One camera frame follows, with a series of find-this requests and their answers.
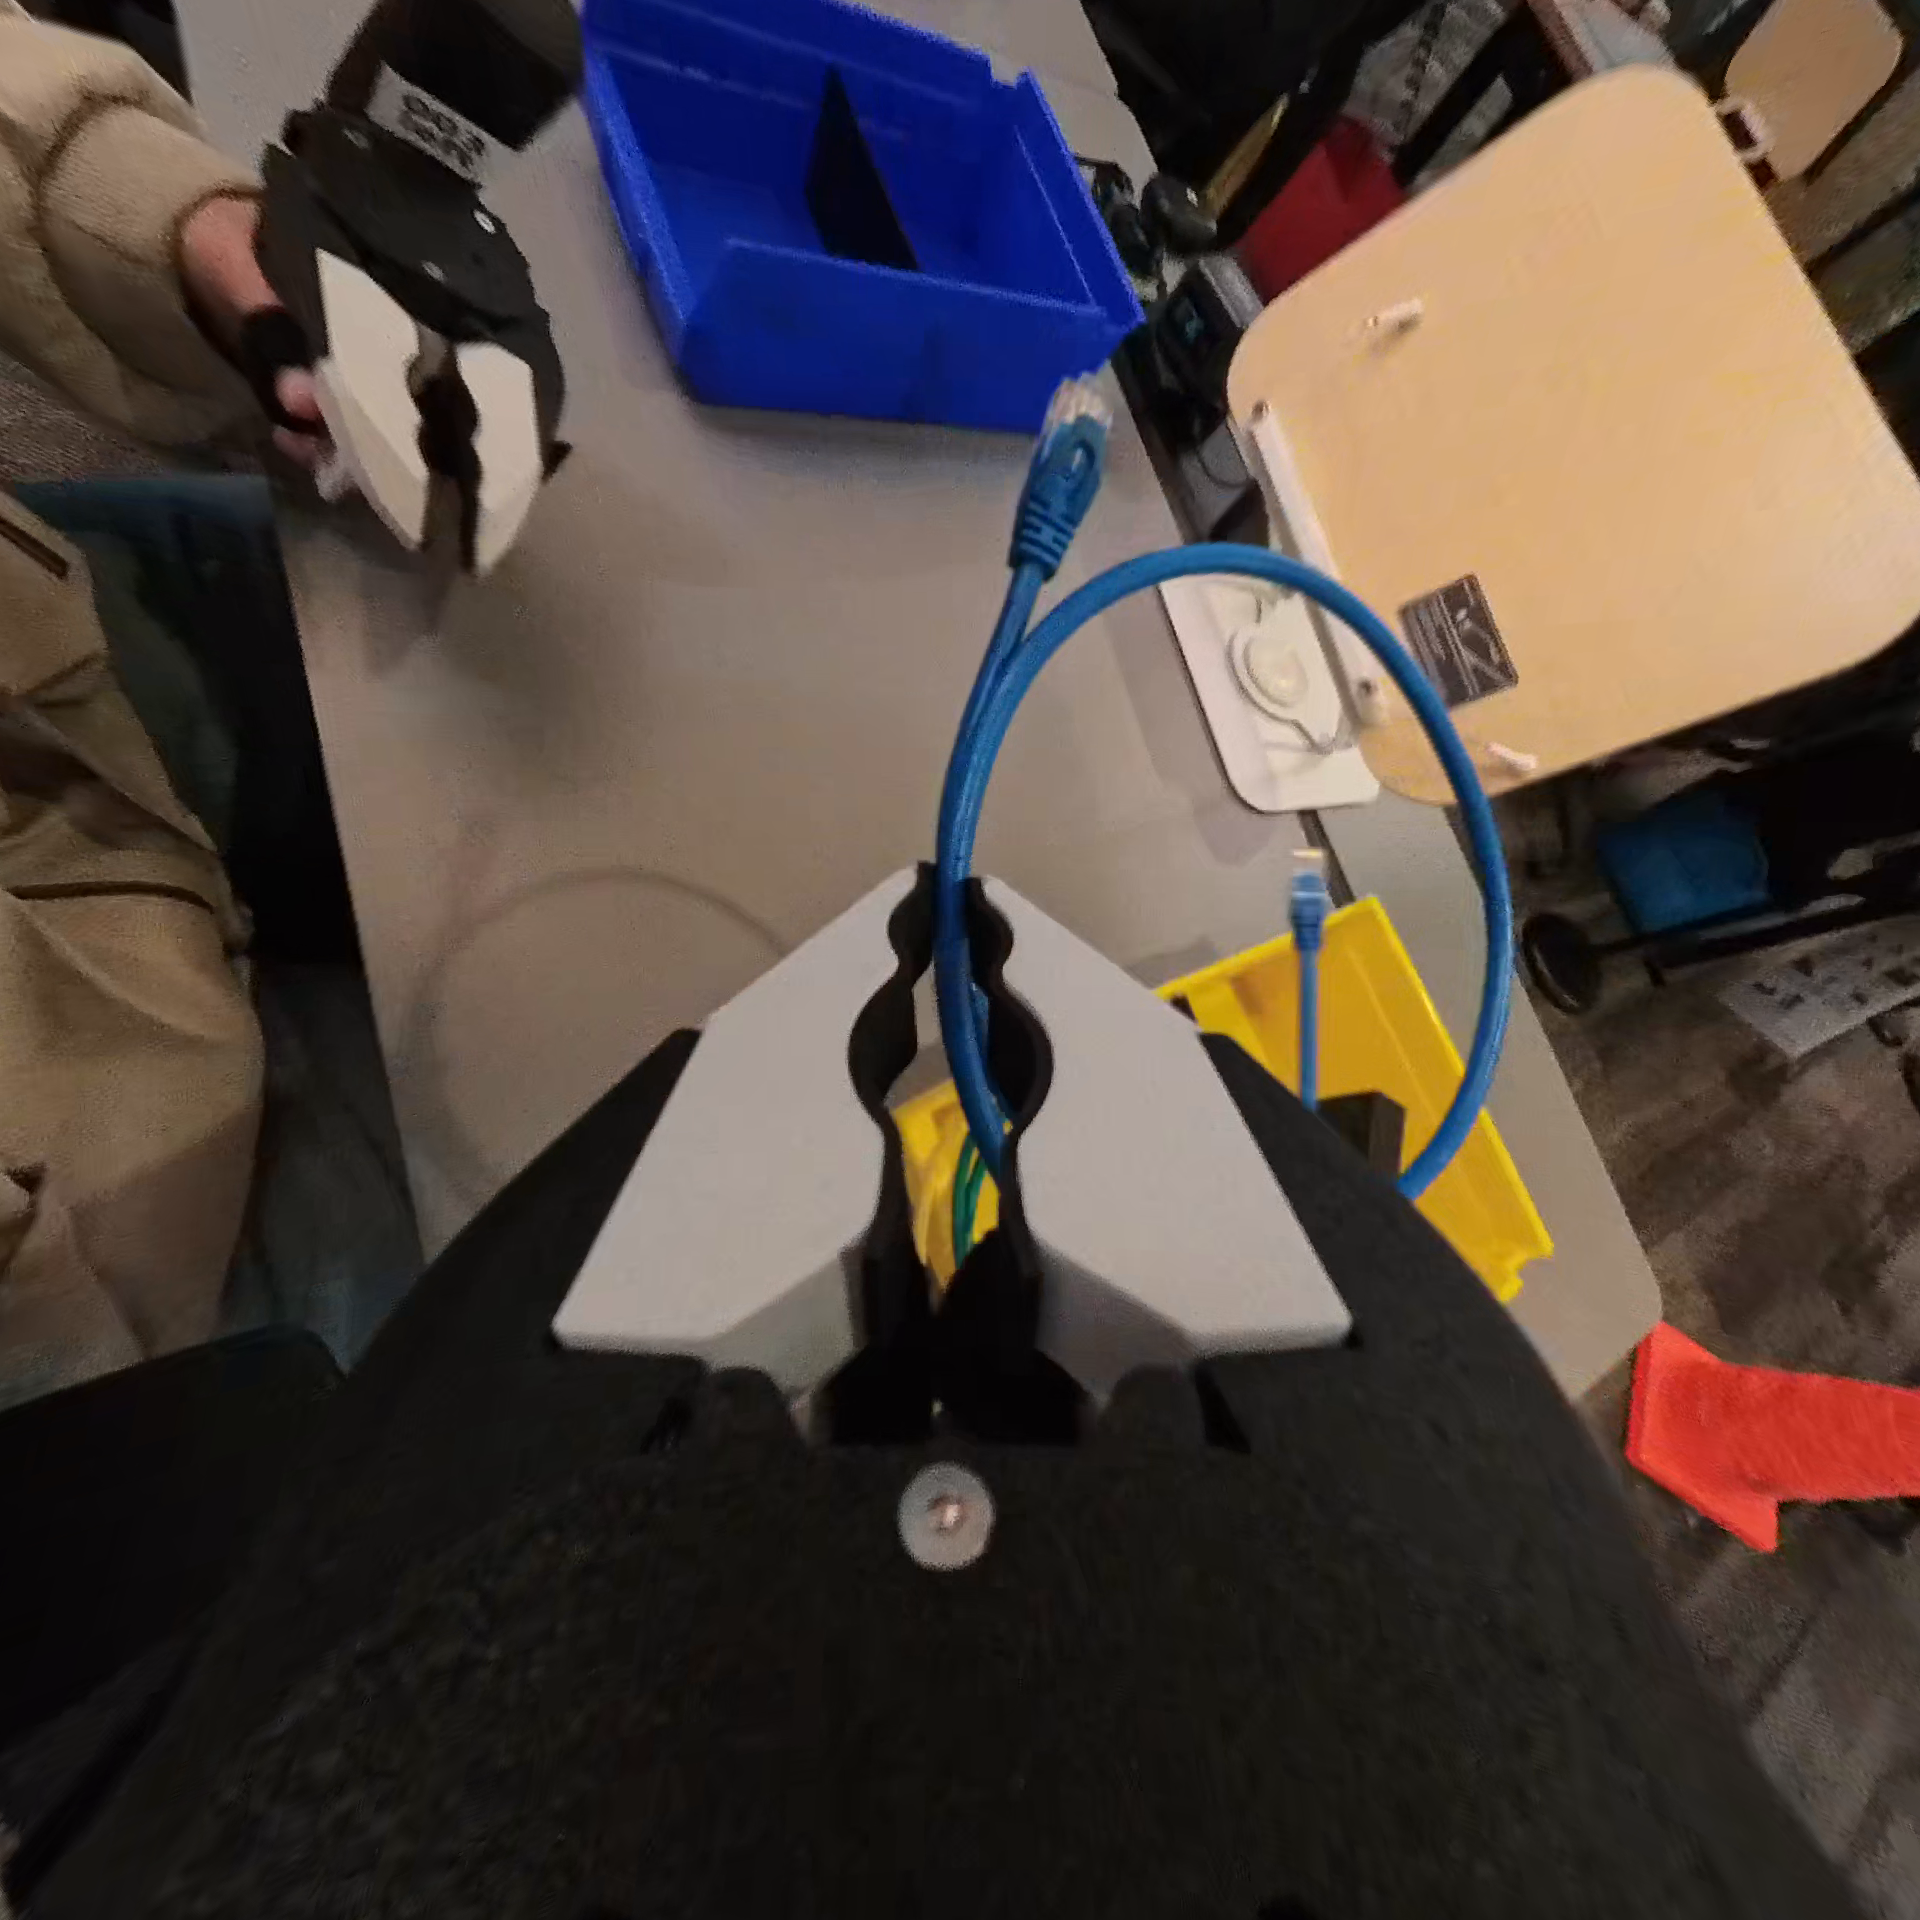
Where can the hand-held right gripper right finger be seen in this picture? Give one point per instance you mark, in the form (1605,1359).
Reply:
(1170,1184)

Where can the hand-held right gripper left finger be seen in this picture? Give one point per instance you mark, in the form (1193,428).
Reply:
(750,1184)

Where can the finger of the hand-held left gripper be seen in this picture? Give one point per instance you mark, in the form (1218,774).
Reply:
(369,391)
(506,434)

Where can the yellow plastic bin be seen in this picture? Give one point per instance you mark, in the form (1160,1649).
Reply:
(1395,1020)

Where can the blue plastic bin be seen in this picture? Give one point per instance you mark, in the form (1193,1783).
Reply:
(841,330)

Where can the person's left forearm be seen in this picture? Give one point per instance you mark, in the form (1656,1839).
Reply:
(90,224)

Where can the person's left hand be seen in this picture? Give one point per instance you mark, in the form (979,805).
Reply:
(225,270)

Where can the black bin divider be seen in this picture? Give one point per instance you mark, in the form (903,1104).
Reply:
(1364,1125)
(862,194)

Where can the orange traffic cone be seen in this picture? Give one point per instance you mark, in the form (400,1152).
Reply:
(1724,1441)

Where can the person's beige jacket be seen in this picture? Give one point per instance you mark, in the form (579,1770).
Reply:
(104,1051)

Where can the printed tag sheet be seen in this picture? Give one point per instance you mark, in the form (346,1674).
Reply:
(1831,990)

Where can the black power bank with display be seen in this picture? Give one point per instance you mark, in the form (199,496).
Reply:
(1200,315)

